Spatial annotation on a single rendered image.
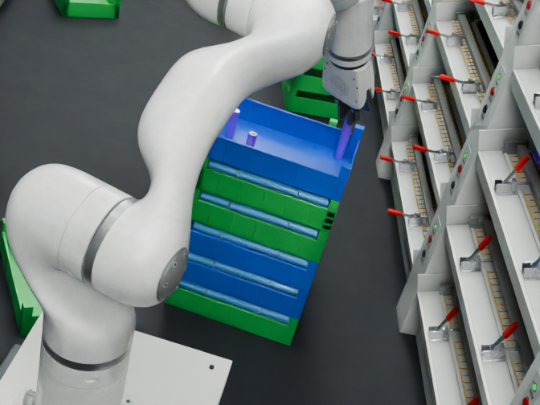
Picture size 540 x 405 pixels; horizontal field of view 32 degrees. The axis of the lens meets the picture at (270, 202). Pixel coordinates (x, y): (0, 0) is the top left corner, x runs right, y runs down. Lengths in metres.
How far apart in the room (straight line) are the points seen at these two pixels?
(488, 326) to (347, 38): 0.60
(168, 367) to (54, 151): 1.18
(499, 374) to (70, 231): 0.91
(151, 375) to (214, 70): 0.53
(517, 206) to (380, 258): 0.73
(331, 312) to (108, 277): 1.22
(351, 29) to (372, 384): 0.82
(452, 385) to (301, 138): 0.61
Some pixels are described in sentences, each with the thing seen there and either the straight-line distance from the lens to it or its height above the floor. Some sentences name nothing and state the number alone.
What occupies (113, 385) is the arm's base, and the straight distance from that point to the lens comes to 1.30.
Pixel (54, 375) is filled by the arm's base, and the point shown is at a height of 0.47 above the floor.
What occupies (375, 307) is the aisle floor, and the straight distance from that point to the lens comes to 2.34.
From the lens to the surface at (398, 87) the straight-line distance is 3.08.
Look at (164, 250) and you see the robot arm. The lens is 1.10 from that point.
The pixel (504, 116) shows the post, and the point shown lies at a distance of 1.99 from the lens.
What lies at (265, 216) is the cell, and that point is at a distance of 1.96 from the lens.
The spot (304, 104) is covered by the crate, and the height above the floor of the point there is 0.03.
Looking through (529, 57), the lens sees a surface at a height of 0.74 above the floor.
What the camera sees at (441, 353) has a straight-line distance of 2.06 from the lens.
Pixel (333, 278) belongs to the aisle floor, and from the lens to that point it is 2.37.
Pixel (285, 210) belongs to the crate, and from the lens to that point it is 1.93.
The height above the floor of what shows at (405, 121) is 0.20.
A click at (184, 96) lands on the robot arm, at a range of 1.18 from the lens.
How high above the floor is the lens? 1.39
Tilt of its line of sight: 33 degrees down
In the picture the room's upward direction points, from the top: 17 degrees clockwise
